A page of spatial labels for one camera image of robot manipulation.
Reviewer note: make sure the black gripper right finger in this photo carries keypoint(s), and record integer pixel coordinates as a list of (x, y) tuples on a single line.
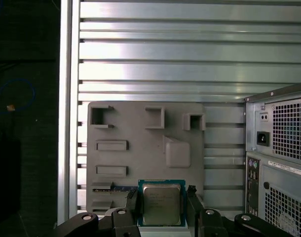
[(209, 222)]

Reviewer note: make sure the CPU with silver top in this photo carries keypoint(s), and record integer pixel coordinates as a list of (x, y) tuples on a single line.
[(161, 205)]

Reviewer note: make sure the black PC case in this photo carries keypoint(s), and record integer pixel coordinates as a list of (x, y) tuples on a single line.
[(276, 172)]

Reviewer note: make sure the grey parts rack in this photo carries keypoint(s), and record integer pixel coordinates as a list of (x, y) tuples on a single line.
[(145, 153)]

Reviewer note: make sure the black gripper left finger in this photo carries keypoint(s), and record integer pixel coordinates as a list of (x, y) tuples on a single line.
[(123, 222)]

